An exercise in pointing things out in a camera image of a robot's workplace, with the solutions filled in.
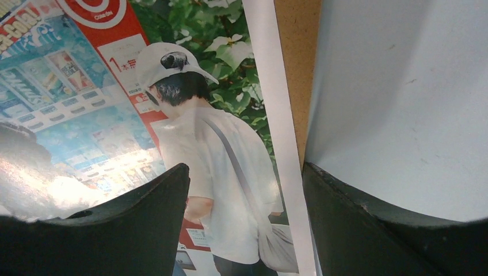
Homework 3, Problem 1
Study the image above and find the brown cardboard backing board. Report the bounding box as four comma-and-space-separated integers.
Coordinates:
274, 0, 322, 167

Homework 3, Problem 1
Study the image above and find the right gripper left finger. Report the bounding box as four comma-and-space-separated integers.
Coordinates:
1, 163, 190, 275

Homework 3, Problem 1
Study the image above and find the colourful printed photo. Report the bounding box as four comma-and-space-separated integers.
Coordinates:
1, 1, 317, 275

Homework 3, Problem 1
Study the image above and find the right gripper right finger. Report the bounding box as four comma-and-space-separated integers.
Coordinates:
302, 163, 487, 275

